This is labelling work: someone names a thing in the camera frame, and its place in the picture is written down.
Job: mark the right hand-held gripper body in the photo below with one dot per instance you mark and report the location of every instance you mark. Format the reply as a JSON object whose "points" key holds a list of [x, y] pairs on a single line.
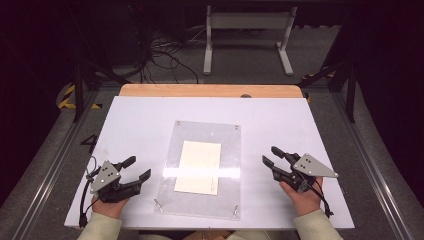
{"points": [[308, 166]]}

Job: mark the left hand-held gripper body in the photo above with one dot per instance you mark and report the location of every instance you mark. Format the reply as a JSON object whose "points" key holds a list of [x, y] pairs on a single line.
{"points": [[106, 180]]}

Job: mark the clear acrylic frame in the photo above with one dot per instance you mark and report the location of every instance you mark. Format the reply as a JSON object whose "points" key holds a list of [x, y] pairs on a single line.
{"points": [[206, 131]]}

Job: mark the person's left hand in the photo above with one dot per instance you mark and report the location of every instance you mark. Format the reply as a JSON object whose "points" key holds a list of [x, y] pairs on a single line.
{"points": [[110, 208]]}

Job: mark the person's right hand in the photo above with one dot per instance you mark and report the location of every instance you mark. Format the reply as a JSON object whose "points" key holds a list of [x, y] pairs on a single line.
{"points": [[305, 201]]}

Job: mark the white board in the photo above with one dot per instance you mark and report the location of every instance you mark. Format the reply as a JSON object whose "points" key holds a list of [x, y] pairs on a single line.
{"points": [[140, 126]]}

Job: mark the cream paper sheet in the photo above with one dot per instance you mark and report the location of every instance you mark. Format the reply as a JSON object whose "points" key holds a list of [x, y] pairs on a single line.
{"points": [[200, 166]]}

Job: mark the black metal stand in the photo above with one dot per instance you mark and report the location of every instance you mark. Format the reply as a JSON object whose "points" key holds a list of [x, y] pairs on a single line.
{"points": [[350, 93], [79, 90]]}

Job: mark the yellow black hazard tape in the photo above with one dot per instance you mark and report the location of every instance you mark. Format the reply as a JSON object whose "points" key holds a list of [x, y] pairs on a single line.
{"points": [[316, 75], [66, 96]]}

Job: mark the wooden table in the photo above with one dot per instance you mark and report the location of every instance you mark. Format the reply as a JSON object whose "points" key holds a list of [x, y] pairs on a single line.
{"points": [[186, 90]]}

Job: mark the grey metal stand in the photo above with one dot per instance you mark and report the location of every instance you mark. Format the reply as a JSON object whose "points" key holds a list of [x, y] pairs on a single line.
{"points": [[248, 20]]}

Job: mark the aluminium floor rail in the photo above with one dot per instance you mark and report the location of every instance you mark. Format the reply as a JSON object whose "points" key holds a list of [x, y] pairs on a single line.
{"points": [[50, 170], [373, 173]]}

